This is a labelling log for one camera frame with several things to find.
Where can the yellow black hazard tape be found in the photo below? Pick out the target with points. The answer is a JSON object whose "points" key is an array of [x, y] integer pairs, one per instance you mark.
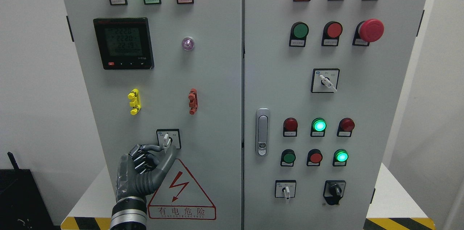
{"points": [[86, 223], [399, 223]]}

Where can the white rotary selector switch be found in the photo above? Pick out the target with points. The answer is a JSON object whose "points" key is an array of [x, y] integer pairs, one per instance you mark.
{"points": [[172, 135]]}

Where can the red emergency stop mushroom button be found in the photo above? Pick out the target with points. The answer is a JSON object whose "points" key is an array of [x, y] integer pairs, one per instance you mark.
{"points": [[368, 31]]}

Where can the red push button second row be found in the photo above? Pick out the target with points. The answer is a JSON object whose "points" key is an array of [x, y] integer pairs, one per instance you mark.
{"points": [[331, 33]]}

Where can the dark red indicator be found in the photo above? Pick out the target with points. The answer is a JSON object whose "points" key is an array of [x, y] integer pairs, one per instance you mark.
{"points": [[290, 127], [346, 127]]}

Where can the silver door latch handle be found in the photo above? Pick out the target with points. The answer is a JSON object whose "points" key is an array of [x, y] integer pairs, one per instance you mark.
{"points": [[262, 131]]}

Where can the yellow terminal connector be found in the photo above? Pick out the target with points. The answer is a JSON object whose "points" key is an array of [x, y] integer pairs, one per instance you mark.
{"points": [[134, 101]]}

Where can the red terminal connector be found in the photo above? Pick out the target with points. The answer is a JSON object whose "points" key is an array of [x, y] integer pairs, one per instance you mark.
{"points": [[193, 101]]}

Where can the green lit push button lower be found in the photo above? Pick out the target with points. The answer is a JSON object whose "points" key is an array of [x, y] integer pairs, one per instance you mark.
{"points": [[340, 157]]}

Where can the white selector switch right upper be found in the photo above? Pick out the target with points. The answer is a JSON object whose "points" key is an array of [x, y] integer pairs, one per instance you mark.
{"points": [[325, 80]]}

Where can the red electrical hazard warning sticker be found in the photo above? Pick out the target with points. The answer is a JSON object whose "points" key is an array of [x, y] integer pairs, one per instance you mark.
{"points": [[181, 197]]}

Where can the green lit indicator middle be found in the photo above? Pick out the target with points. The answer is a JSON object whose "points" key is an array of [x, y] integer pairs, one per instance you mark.
{"points": [[318, 127]]}

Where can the white selector switch lower right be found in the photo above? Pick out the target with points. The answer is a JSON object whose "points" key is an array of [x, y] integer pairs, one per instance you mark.
{"points": [[285, 189]]}

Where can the green push button second row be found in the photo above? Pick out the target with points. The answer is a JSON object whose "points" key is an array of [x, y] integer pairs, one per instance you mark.
{"points": [[298, 34]]}

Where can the yellow black hazard tape right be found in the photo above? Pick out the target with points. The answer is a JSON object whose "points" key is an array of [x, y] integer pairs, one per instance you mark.
{"points": [[399, 223]]}

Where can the red push button lower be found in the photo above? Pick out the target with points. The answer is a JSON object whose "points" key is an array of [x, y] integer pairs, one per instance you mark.
{"points": [[314, 157]]}

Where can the dark red indicator right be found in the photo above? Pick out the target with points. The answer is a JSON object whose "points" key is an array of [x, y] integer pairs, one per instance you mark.
{"points": [[346, 127]]}

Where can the black rotary knob switch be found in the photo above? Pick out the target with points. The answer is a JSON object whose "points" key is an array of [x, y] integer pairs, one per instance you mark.
{"points": [[334, 191]]}

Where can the black digital power meter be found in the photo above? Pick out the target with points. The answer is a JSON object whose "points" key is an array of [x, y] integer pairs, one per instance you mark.
{"points": [[124, 43]]}

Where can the black silver robot forearm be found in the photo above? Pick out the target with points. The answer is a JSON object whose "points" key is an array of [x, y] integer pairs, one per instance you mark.
{"points": [[129, 214]]}

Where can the yellow black hazard tape left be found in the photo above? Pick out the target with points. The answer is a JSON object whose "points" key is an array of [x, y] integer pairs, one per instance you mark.
{"points": [[86, 223]]}

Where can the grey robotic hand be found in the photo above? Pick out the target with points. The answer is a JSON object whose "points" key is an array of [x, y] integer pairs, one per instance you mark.
{"points": [[143, 169]]}

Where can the grey cabinet door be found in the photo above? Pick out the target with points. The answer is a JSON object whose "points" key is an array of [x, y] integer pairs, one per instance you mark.
{"points": [[279, 77], [211, 138]]}

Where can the black box with antenna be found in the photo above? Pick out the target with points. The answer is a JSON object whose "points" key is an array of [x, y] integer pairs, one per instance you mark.
{"points": [[21, 204]]}

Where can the grey left cabinet door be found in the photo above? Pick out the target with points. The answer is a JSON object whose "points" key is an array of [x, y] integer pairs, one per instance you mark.
{"points": [[211, 138]]}

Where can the dark red indicator left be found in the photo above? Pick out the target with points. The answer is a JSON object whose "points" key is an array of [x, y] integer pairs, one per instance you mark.
{"points": [[290, 127]]}

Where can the grey right cabinet door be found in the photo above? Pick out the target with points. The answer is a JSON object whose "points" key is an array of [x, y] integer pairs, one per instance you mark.
{"points": [[279, 77]]}

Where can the clear white indicator lamp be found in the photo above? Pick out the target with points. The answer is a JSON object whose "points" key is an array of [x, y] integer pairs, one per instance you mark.
{"points": [[188, 43]]}

